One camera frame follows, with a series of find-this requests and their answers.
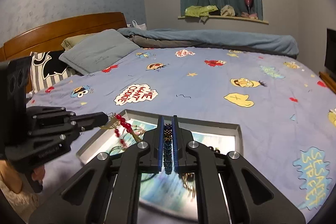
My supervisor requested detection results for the grey blue pillow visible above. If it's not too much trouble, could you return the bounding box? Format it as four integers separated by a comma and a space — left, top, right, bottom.
59, 29, 139, 75

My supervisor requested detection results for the thin green cord bracelet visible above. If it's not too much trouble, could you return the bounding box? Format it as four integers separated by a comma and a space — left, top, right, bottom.
107, 145, 127, 158

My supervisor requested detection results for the green cloth on sill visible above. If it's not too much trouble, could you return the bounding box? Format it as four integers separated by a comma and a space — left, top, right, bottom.
185, 5, 218, 18

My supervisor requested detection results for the wooden window sill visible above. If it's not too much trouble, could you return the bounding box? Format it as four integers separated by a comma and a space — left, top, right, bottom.
177, 15, 269, 25

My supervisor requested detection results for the cartoon print blue bedsheet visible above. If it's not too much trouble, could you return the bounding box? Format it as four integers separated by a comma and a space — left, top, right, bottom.
29, 47, 335, 221

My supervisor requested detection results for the striped black white pillow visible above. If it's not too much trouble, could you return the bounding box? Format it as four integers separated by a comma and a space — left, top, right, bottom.
30, 50, 76, 93

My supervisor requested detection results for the gold chain bracelet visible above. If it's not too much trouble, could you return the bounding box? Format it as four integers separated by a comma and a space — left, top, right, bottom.
182, 172, 197, 199

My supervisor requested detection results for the black television screen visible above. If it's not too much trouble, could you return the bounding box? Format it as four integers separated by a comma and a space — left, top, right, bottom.
324, 28, 336, 80

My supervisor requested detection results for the grey shallow tray box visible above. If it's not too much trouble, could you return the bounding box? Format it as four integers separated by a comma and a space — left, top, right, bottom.
76, 110, 243, 222

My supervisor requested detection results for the blue beaded bracelet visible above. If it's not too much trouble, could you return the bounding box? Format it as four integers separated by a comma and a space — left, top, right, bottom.
162, 123, 174, 176

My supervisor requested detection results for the pink item on sill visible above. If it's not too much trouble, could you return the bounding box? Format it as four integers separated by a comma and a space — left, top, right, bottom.
241, 12, 259, 20

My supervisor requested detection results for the red bead gold necklace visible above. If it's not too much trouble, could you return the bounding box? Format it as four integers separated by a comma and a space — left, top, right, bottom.
100, 113, 144, 147

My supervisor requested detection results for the teal folded blanket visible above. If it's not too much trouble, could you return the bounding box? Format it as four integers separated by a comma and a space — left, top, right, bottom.
118, 28, 299, 58

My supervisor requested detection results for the yellow green pillow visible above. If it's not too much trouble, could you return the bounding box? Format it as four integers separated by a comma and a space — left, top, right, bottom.
61, 34, 93, 51

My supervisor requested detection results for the wooden tv stand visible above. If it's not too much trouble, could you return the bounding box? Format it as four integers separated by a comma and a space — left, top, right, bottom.
319, 72, 336, 94

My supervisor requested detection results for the wooden headboard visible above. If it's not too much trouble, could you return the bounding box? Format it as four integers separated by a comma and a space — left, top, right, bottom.
1, 12, 126, 95

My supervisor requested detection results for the beige cloth on sill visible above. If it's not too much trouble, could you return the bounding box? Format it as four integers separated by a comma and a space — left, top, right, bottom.
220, 5, 235, 17

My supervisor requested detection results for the white plastic bag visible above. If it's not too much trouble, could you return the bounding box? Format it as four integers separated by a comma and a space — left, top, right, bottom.
131, 20, 147, 31

